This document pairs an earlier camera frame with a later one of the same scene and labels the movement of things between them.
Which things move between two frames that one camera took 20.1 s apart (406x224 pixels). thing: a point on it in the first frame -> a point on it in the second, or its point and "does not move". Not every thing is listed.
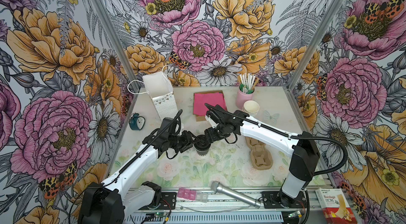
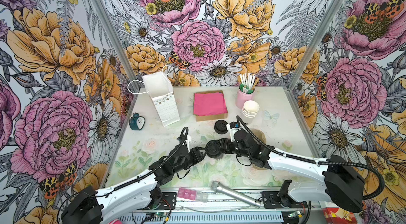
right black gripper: x=211 y=137 -> x=226 y=143
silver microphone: x=217 y=186 does not move
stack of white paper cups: x=251 y=108 does not move
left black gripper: x=187 y=142 -> x=196 y=154
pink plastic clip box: x=192 y=195 does not move
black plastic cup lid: x=201 y=143 -> x=213 y=149
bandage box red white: x=335 y=206 does not move
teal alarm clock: x=137 y=122 does not move
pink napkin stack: x=212 y=99 does not move
